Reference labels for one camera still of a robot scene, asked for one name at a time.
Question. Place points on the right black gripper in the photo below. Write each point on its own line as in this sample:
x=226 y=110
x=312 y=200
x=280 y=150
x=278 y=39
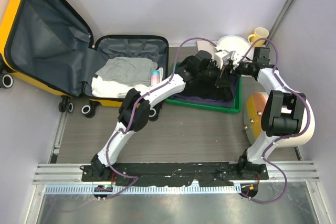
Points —
x=235 y=69

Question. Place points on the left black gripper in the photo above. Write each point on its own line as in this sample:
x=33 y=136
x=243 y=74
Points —
x=222 y=80

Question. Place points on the black garment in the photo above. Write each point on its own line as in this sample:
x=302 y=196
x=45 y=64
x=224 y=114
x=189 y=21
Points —
x=197 y=87

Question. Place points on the navy purple garment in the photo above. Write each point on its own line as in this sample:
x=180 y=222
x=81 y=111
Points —
x=234 y=81

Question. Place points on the grey t-shirt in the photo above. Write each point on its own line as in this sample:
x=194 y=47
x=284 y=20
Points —
x=128 y=71

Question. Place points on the white towel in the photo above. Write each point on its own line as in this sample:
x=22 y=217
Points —
x=112 y=89

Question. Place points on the yellow Pikachu suitcase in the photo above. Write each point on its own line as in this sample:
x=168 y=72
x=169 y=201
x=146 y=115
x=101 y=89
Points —
x=48 y=44

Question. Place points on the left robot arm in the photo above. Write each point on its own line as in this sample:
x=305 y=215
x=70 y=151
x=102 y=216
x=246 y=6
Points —
x=135 y=112

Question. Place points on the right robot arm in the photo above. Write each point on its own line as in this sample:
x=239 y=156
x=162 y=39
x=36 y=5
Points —
x=285 y=115

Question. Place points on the white plate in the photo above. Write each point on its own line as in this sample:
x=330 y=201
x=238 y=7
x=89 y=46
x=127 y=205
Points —
x=233 y=43

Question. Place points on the patterned white cloth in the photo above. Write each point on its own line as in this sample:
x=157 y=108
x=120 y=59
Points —
x=206 y=46

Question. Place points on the green plastic tray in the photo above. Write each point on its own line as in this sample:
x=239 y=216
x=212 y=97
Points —
x=235 y=109

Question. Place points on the yellow mug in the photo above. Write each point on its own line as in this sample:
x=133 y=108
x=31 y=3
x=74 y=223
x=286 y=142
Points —
x=257 y=37

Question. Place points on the white cylindrical bin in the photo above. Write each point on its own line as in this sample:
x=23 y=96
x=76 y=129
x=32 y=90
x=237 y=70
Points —
x=253 y=110

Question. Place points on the pastel tube bottle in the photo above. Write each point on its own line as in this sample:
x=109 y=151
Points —
x=155 y=77

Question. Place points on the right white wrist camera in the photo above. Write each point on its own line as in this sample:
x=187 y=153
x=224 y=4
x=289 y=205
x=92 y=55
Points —
x=234 y=59

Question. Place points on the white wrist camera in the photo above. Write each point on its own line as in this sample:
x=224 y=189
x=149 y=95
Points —
x=222 y=58
x=234 y=59

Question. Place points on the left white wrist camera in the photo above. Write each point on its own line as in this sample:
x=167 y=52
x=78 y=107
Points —
x=222 y=58

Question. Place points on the right aluminium corner post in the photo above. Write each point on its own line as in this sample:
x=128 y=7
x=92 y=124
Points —
x=280 y=18

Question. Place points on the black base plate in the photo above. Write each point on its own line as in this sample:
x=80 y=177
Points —
x=174 y=174

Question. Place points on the aluminium frame rail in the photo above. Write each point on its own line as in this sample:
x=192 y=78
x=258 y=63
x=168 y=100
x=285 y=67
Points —
x=66 y=179

